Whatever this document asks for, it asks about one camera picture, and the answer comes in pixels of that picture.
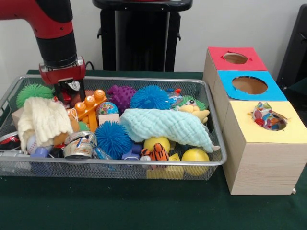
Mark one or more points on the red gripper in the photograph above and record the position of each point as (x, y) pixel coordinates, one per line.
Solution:
(62, 74)

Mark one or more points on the silver drink can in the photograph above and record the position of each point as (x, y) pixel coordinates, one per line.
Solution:
(70, 88)

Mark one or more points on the colourful dotted cloth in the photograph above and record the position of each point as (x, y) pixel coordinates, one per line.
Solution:
(263, 116)

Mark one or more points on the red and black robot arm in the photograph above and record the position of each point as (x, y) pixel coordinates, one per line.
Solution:
(50, 26)

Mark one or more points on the shallow clear mesh bin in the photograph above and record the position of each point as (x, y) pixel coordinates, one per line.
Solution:
(72, 167)

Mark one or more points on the wooden box with three holes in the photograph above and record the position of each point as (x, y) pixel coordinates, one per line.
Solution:
(263, 167)

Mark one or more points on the orange plastic building block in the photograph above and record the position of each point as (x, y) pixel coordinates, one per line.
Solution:
(92, 105)

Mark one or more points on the green spiky rubber ball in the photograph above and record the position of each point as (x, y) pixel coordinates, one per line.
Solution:
(33, 92)

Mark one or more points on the cream waffle cloth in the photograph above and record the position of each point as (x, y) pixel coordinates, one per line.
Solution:
(43, 119)

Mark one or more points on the globe print ball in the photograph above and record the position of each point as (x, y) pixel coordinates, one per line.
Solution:
(107, 109)

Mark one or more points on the purple knobbly ball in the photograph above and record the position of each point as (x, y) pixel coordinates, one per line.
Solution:
(123, 95)

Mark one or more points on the blue spiky rubber ball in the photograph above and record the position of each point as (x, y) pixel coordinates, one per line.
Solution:
(149, 98)
(114, 140)

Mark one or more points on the light blue waffle cloth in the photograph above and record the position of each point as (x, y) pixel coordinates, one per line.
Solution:
(163, 124)

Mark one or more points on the orange tiger plush toy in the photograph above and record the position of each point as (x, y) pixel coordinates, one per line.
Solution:
(159, 153)

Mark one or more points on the dark green table cloth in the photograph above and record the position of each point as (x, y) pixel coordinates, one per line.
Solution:
(299, 93)
(120, 203)

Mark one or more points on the green spiky monster toy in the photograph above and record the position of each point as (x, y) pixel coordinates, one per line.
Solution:
(200, 103)

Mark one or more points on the yellow smooth ball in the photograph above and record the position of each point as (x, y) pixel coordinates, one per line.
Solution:
(195, 158)

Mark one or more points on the black upright panel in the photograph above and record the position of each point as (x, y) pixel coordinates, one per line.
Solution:
(296, 48)

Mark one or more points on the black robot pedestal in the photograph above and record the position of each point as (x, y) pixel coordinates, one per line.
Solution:
(144, 43)

